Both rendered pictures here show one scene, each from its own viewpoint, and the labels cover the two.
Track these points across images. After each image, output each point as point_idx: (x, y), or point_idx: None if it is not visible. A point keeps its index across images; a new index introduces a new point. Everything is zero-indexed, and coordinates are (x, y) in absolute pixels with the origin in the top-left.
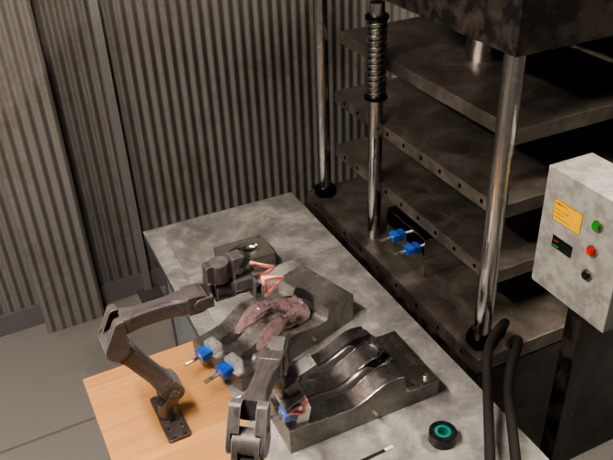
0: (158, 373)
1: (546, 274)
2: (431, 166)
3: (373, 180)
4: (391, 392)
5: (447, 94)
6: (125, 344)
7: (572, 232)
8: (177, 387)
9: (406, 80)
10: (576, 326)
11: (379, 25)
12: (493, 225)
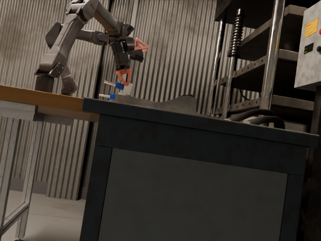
0: (66, 68)
1: (301, 75)
2: (251, 66)
3: (226, 101)
4: (186, 106)
5: (263, 25)
6: (56, 35)
7: (313, 34)
8: (72, 82)
9: (248, 40)
10: (319, 104)
11: (239, 17)
12: (271, 48)
